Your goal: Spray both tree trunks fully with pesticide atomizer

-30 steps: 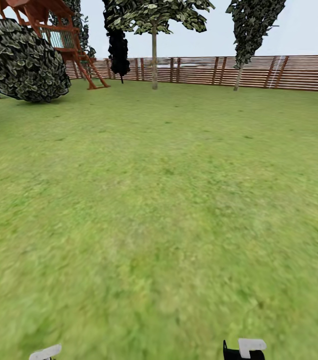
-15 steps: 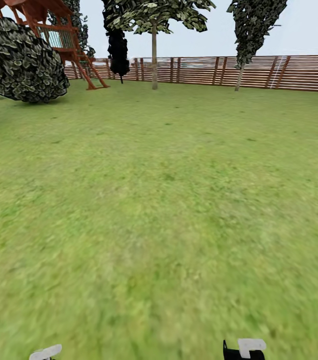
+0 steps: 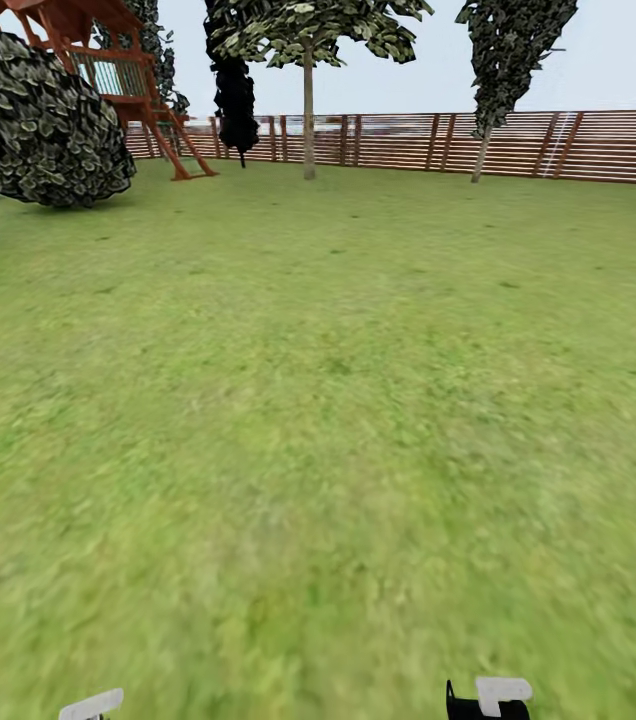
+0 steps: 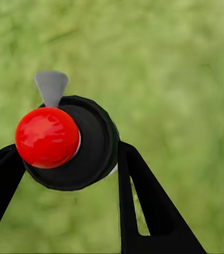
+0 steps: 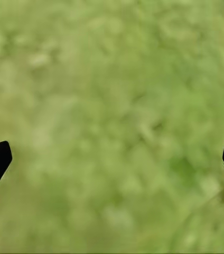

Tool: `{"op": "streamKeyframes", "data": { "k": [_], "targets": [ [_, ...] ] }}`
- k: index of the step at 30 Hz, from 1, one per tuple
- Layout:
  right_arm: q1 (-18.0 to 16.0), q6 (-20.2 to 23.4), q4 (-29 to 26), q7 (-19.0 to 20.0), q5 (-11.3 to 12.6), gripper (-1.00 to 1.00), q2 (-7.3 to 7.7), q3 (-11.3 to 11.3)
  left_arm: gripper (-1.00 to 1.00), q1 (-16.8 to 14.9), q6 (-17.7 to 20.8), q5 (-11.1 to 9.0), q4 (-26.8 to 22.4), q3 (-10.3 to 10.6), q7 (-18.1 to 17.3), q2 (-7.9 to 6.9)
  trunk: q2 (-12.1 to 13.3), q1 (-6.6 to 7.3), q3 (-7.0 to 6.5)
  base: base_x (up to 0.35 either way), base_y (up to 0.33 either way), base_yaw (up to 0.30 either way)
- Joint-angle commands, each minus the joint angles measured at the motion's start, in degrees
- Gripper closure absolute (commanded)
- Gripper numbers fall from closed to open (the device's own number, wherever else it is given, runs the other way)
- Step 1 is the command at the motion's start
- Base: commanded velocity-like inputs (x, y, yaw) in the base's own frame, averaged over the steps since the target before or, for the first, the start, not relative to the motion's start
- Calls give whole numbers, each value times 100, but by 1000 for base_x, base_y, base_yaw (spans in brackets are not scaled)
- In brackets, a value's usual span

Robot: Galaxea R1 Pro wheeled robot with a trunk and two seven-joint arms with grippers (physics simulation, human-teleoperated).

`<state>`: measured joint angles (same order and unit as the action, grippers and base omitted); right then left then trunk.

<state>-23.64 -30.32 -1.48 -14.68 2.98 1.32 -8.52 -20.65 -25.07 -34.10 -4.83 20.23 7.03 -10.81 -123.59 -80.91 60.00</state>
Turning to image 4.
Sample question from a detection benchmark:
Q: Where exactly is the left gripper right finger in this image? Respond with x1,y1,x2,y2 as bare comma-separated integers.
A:
117,141,207,254

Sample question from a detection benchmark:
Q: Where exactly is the pesticide atomizer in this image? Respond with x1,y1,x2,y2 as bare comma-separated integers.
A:
15,70,123,191

